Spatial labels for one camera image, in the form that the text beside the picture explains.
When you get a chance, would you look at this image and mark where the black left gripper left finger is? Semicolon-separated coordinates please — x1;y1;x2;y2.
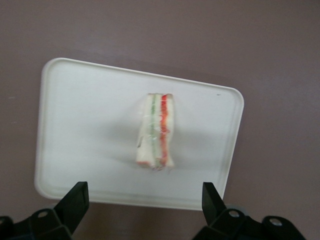
29;181;91;240

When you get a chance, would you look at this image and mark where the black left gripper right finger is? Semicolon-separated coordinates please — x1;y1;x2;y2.
194;181;264;240

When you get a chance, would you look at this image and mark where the plastic-wrapped sandwich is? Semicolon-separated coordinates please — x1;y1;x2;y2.
135;92;176;174

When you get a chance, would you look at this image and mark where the white plastic tray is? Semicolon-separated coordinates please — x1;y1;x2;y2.
33;57;245;213

